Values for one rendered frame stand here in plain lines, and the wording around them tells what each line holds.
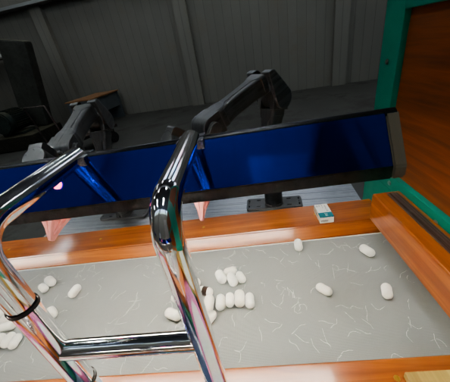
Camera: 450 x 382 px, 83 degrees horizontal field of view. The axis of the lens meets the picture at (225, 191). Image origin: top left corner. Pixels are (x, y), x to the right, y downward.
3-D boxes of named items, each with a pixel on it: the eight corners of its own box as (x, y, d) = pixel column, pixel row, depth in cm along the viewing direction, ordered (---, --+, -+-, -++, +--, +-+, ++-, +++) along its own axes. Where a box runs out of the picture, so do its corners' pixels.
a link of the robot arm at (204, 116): (202, 124, 61) (283, 60, 70) (184, 120, 68) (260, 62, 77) (223, 163, 69) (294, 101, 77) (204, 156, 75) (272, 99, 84)
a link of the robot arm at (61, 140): (69, 145, 68) (99, 92, 89) (37, 150, 69) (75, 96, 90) (92, 177, 77) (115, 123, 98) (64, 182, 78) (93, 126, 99)
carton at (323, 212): (314, 211, 72) (314, 205, 71) (326, 209, 72) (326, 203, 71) (320, 223, 67) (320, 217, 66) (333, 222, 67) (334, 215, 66)
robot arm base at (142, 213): (139, 201, 97) (145, 192, 103) (92, 205, 100) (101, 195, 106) (145, 217, 101) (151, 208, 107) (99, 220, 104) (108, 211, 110)
